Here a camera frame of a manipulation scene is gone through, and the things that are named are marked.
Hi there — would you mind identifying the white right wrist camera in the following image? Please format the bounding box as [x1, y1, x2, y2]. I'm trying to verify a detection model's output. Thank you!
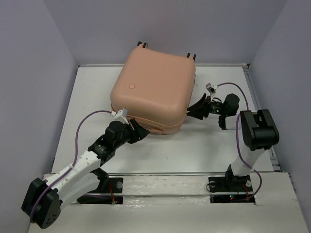
[206, 83, 218, 96]

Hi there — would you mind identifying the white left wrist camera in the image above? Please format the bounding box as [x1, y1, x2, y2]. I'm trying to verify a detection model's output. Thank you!
[110, 108, 129, 124]

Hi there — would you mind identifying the pink hard-shell suitcase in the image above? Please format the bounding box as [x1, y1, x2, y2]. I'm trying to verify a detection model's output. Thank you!
[110, 42, 196, 134]

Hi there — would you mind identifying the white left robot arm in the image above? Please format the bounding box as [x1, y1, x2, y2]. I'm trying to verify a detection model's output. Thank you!
[21, 119, 150, 229]

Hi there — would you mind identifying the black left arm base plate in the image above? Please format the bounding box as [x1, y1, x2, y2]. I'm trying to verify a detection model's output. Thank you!
[77, 177, 123, 205]

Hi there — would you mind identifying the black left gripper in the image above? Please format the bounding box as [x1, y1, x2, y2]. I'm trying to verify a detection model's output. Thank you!
[113, 118, 150, 149]

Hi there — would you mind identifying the aluminium table rail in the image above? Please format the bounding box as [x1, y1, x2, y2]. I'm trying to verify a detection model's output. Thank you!
[104, 171, 285, 176]

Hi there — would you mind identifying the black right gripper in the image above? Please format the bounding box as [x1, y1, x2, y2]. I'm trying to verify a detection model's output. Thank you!
[186, 93, 226, 119]

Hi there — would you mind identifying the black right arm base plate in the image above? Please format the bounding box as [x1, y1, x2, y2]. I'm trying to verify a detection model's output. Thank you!
[206, 176, 256, 204]

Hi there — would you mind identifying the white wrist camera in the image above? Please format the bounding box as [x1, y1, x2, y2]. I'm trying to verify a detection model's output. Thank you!
[110, 108, 129, 124]
[206, 83, 218, 96]

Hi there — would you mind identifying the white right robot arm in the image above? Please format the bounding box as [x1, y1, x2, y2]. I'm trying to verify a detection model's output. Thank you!
[187, 94, 279, 192]

